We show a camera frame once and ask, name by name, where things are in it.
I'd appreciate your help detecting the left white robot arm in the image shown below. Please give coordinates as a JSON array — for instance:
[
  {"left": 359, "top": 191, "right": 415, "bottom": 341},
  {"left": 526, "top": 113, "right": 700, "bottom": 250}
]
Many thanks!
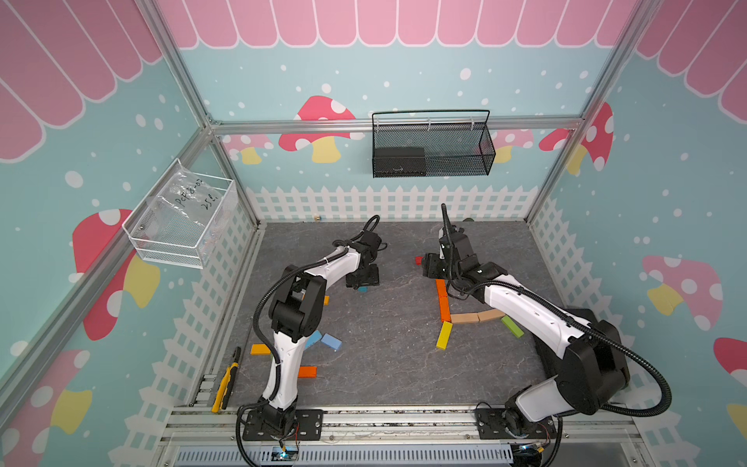
[{"left": 235, "top": 214, "right": 385, "bottom": 457}]

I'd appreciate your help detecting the orange block short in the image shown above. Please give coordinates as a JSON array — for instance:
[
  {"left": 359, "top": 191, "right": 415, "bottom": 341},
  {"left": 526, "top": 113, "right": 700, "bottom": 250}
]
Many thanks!
[{"left": 439, "top": 296, "right": 451, "bottom": 322}]

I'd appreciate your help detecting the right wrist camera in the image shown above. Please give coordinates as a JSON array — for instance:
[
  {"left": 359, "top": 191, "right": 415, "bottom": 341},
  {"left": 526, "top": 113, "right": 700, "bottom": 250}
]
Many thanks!
[{"left": 440, "top": 226, "right": 475, "bottom": 267}]

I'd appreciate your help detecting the yellow long block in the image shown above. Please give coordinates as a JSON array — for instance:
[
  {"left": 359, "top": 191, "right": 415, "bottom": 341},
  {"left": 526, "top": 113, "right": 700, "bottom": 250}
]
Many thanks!
[{"left": 436, "top": 321, "right": 453, "bottom": 350}]

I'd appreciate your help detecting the light blue long block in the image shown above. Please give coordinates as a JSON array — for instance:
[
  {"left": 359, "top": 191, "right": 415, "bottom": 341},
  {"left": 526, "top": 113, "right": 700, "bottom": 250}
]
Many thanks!
[{"left": 305, "top": 330, "right": 323, "bottom": 349}]

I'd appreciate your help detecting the black box in basket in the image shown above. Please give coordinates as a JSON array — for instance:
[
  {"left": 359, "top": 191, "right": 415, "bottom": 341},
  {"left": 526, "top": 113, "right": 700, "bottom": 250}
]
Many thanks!
[{"left": 373, "top": 147, "right": 427, "bottom": 178}]

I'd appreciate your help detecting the yellow handled tool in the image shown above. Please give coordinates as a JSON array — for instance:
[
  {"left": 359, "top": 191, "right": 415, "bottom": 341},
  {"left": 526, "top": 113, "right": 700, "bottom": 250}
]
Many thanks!
[{"left": 211, "top": 346, "right": 242, "bottom": 414}]

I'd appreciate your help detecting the orange block front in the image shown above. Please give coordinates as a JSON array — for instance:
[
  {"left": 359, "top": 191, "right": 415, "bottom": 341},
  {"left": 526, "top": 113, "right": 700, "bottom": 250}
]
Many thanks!
[{"left": 298, "top": 366, "right": 318, "bottom": 379}]

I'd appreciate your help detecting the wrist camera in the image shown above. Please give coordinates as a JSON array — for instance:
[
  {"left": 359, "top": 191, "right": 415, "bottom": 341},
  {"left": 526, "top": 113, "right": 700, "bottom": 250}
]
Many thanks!
[
  {"left": 357, "top": 231, "right": 388, "bottom": 256},
  {"left": 440, "top": 226, "right": 475, "bottom": 267}
]

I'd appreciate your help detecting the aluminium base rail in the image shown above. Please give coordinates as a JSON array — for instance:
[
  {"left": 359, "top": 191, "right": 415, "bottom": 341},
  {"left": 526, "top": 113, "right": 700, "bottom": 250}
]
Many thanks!
[{"left": 156, "top": 405, "right": 643, "bottom": 467}]

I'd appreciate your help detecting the black wire basket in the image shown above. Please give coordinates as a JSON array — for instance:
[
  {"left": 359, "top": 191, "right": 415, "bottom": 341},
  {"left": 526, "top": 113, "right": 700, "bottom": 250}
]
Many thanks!
[{"left": 371, "top": 109, "right": 496, "bottom": 177}]

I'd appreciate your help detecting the green block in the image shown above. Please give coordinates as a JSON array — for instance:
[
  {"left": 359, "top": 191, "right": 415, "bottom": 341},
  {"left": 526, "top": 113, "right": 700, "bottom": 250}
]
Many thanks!
[{"left": 501, "top": 315, "right": 524, "bottom": 339}]

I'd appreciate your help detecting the light blue short block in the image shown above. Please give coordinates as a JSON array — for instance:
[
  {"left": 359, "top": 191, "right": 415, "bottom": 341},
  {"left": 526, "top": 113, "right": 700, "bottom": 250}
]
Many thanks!
[{"left": 321, "top": 334, "right": 342, "bottom": 351}]

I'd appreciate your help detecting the clear plastic bag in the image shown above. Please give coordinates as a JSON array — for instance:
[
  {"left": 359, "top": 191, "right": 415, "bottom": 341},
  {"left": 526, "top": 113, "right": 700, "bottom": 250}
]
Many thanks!
[{"left": 152, "top": 163, "right": 223, "bottom": 230}]

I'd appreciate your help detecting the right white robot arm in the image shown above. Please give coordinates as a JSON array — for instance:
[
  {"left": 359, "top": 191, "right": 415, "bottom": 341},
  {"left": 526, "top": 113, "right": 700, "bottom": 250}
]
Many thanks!
[{"left": 423, "top": 212, "right": 673, "bottom": 438}]

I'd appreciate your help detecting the yellow-orange small block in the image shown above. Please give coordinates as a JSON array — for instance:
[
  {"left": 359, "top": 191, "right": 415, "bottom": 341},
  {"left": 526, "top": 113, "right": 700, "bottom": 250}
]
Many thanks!
[{"left": 250, "top": 344, "right": 272, "bottom": 355}]

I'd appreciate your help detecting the natural wood block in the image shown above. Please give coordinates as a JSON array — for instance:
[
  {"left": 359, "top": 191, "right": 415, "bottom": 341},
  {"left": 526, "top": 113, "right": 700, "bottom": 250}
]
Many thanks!
[
  {"left": 451, "top": 313, "right": 480, "bottom": 324},
  {"left": 478, "top": 309, "right": 505, "bottom": 322}
]

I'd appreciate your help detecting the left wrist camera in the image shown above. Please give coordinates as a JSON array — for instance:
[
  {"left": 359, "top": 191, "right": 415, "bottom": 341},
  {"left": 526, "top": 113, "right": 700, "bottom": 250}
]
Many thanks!
[{"left": 357, "top": 231, "right": 388, "bottom": 256}]

